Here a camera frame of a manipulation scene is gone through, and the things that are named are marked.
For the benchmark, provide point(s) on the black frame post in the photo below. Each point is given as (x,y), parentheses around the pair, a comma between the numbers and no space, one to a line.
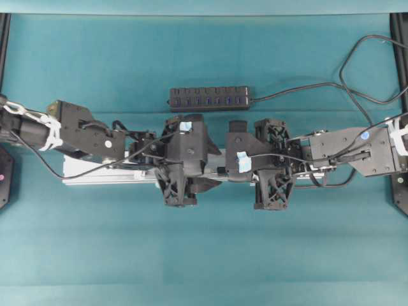
(5,30)
(398,28)

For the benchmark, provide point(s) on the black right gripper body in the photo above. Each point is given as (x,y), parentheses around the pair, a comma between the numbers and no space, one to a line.
(276,165)

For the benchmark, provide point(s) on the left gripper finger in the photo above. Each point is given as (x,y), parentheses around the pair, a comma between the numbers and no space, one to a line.
(198,185)

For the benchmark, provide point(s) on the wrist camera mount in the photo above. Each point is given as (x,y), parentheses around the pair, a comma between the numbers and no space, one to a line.
(242,150)
(189,144)

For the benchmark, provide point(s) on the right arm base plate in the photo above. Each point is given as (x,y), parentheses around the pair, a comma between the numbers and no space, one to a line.
(398,193)

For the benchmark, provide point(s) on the left black frame post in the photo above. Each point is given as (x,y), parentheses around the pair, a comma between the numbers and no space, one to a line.
(5,30)

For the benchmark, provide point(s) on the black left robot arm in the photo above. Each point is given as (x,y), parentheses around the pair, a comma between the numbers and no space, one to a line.
(72,130)

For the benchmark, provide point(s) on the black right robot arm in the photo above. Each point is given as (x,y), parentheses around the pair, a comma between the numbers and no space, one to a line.
(371,151)

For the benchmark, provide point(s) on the right black frame post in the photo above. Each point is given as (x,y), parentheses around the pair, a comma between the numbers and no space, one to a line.
(398,28)

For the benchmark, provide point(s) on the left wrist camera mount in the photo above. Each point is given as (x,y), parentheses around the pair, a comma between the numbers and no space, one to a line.
(189,144)

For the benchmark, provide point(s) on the aluminium extrusion rail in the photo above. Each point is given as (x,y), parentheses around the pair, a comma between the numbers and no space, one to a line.
(105,176)

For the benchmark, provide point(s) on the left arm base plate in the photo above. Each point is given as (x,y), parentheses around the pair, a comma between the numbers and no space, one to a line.
(7,168)

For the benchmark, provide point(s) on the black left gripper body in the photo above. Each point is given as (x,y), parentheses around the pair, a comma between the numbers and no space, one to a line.
(170,176)

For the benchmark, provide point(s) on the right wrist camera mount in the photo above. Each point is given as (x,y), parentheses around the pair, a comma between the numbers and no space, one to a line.
(242,150)

